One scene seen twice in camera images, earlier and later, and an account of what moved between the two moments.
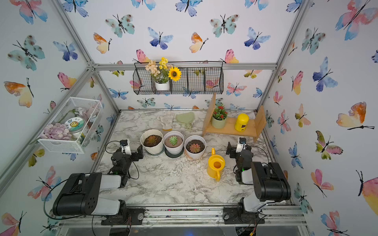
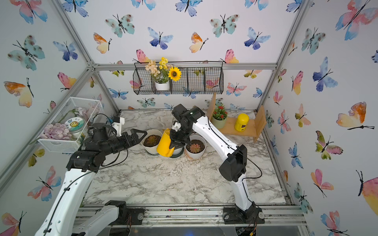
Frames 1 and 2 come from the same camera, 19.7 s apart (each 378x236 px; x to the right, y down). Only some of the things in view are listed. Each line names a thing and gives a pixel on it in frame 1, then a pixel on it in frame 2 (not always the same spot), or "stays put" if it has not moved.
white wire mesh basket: [75, 125] stays put
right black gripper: [233, 150] to [174, 142]
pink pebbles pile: [57, 131] stays put
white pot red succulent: [195, 146] stays put
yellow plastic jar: [240, 124] stays put
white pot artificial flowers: [161, 72] stays put
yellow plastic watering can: [216, 163] to [163, 146]
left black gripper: [140, 153] to [135, 140]
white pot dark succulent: [151, 140] stays put
